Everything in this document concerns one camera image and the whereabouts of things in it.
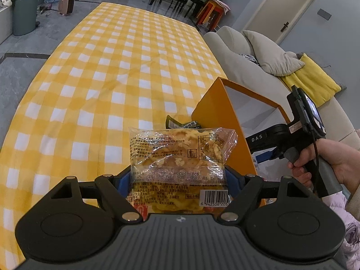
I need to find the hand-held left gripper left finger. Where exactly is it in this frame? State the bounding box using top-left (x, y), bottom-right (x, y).
top-left (49, 171), bottom-right (142, 223)

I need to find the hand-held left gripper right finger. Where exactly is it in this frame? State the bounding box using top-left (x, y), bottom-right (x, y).
top-left (221, 165), bottom-right (310, 221)

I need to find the clear yellow snack packet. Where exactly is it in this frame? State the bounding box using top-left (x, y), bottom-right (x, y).
top-left (128, 126), bottom-right (239, 221)

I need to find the orange cardboard box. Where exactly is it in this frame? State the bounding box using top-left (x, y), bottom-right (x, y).
top-left (191, 76), bottom-right (290, 207)

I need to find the person's right forearm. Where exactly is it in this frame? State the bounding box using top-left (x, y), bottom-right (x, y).
top-left (335, 142), bottom-right (360, 186)

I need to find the person's right hand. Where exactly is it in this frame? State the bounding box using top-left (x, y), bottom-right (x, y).
top-left (288, 138), bottom-right (345, 192)

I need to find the yellow cushion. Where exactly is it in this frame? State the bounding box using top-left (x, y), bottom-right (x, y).
top-left (278, 53), bottom-right (342, 107)

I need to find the beige sofa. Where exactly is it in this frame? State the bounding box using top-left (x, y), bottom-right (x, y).
top-left (203, 26), bottom-right (360, 152)

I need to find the dark green snack packet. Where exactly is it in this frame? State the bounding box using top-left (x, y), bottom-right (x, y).
top-left (164, 115), bottom-right (201, 130)

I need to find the beige pillow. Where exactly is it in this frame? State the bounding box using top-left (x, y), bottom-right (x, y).
top-left (242, 29), bottom-right (306, 77)

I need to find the yellow checkered tablecloth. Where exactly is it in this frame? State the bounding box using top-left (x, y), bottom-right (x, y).
top-left (0, 2), bottom-right (234, 265)

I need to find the lavender quilted garment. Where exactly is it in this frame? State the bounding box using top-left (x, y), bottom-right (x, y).
top-left (323, 194), bottom-right (360, 270)

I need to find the white door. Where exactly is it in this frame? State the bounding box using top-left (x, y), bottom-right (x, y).
top-left (243, 0), bottom-right (324, 45)

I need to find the orange stool stack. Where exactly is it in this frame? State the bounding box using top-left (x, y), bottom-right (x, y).
top-left (195, 0), bottom-right (230, 31)

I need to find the pink space heater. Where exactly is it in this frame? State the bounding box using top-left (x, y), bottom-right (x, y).
top-left (58, 0), bottom-right (75, 16)

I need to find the grey trash bin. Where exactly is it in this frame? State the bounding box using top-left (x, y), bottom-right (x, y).
top-left (12, 0), bottom-right (40, 36)

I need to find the white low cabinet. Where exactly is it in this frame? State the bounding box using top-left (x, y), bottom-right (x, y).
top-left (0, 3), bottom-right (13, 45)

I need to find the black cable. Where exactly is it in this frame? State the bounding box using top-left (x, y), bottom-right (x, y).
top-left (309, 129), bottom-right (322, 194)

